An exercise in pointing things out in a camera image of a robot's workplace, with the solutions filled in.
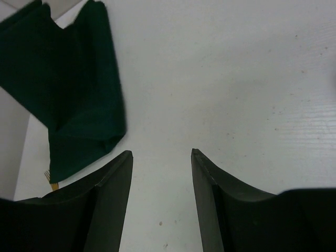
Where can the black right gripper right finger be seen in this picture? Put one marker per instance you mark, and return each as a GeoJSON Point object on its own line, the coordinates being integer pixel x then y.
{"type": "Point", "coordinates": [234, 216]}

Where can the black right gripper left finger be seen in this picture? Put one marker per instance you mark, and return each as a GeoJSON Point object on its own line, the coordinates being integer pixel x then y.
{"type": "Point", "coordinates": [86, 215]}

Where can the dark green cloth napkin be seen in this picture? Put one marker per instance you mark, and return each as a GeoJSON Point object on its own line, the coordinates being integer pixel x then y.
{"type": "Point", "coordinates": [68, 79]}

